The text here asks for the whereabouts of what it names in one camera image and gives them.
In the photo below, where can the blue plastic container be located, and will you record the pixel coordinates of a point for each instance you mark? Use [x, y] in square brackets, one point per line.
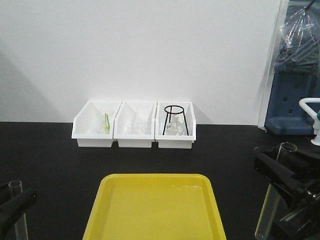
[290, 100]

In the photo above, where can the transparent plastic wrap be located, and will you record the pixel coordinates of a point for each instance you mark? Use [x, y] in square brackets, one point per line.
[297, 32]

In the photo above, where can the white bin middle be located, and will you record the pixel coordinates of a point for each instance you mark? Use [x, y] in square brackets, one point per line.
[134, 111]

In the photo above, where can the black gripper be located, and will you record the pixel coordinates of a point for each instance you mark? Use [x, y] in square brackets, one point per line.
[301, 221]

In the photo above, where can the green yellow stick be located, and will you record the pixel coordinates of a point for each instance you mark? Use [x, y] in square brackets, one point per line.
[106, 121]

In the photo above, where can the white bin left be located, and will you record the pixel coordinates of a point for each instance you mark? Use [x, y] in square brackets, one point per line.
[84, 128]

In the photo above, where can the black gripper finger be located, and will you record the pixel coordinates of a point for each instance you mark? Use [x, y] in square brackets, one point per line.
[9, 207]

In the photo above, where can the white bin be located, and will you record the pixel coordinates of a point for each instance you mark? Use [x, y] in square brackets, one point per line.
[84, 128]
[134, 111]
[175, 141]

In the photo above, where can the clear glass flask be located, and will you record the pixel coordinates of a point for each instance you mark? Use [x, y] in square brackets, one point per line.
[174, 127]

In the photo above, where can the clear glass test tube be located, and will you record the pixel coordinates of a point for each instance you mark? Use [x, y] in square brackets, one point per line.
[270, 207]
[20, 225]

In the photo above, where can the yellow plastic tray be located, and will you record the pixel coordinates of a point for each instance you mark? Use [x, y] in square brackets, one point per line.
[155, 206]

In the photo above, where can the small clear glass beaker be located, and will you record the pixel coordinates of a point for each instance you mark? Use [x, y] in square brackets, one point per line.
[136, 128]

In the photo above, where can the white bin right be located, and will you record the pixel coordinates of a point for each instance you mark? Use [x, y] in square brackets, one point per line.
[175, 141]

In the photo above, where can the black wire tripod stand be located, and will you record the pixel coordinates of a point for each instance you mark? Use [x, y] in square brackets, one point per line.
[175, 110]

